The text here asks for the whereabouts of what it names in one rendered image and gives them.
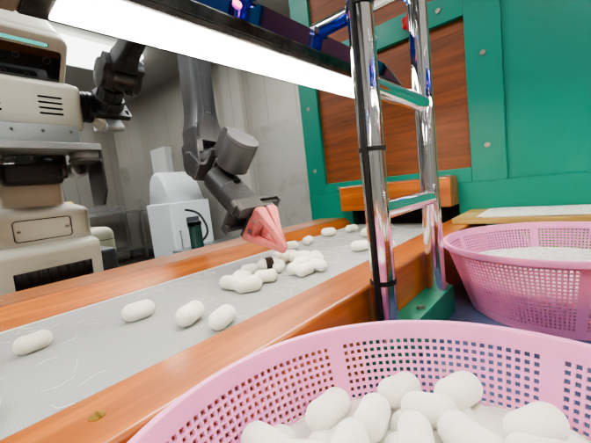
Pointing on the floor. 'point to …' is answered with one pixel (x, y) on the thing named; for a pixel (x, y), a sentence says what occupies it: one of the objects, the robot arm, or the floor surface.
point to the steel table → (125, 225)
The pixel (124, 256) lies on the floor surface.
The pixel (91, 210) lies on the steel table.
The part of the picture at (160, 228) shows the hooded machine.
